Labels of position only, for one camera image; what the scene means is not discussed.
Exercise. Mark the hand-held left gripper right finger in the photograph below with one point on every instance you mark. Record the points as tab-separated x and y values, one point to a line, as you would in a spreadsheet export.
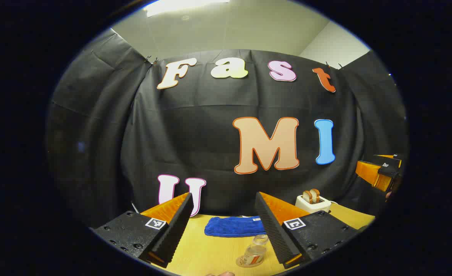
272	234

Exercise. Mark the toasted bread slice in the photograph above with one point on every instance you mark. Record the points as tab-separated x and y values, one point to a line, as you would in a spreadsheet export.
307	197
316	194

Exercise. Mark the black backdrop cloth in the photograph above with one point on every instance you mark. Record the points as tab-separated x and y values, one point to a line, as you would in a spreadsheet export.
195	134

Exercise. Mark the clear plastic water bottle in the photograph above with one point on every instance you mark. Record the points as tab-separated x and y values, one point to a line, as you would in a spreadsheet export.
254	253

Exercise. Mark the ceiling light panel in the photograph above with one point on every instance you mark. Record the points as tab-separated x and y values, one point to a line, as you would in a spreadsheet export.
183	5

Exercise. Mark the round glass coaster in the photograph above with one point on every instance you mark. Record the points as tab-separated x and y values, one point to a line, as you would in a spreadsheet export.
243	263

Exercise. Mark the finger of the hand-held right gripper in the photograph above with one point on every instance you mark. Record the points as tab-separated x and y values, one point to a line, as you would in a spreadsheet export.
388	171
396	157

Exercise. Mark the cream white toaster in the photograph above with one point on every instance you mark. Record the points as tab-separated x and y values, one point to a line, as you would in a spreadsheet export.
314	207

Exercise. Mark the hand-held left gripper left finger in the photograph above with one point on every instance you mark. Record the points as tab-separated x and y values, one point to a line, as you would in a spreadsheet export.
176	234

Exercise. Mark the blue folded towel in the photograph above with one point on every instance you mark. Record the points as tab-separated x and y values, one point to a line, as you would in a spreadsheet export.
229	227

